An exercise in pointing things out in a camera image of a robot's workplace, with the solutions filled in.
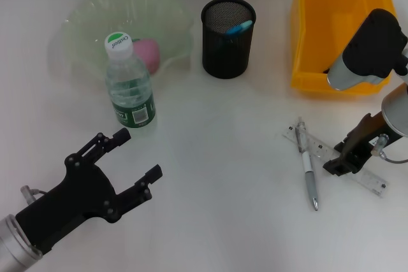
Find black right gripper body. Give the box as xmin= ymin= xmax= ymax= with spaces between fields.
xmin=333 ymin=111 xmax=401 ymax=174

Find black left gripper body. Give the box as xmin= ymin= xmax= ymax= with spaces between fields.
xmin=15 ymin=153 xmax=122 ymax=253

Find transparent plastic ruler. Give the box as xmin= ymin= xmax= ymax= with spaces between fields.
xmin=282 ymin=122 xmax=389 ymax=198

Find clear green-label water bottle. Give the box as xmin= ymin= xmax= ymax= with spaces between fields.
xmin=103 ymin=31 xmax=157 ymax=129

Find grey white ballpoint pen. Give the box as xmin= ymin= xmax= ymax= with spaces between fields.
xmin=294 ymin=117 xmax=320 ymax=212

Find pink plush peach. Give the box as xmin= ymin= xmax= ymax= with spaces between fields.
xmin=132 ymin=38 xmax=161 ymax=75

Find light blue scissors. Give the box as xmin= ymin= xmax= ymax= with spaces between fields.
xmin=225 ymin=19 xmax=254 ymax=36

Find black mesh pen holder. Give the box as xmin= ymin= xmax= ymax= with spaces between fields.
xmin=200 ymin=0 xmax=258 ymax=80

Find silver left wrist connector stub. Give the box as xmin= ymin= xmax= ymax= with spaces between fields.
xmin=20 ymin=185 xmax=48 ymax=204

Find yellow plastic bin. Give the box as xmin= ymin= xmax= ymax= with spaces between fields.
xmin=289 ymin=0 xmax=398 ymax=96

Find translucent green ruffled bowl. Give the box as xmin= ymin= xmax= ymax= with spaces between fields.
xmin=62 ymin=0 xmax=195 ymax=85

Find right wrist cable with plugs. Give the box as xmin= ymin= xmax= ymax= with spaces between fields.
xmin=371 ymin=133 xmax=408 ymax=164

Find right wrist camera housing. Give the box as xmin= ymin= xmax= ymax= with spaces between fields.
xmin=326 ymin=8 xmax=408 ymax=90

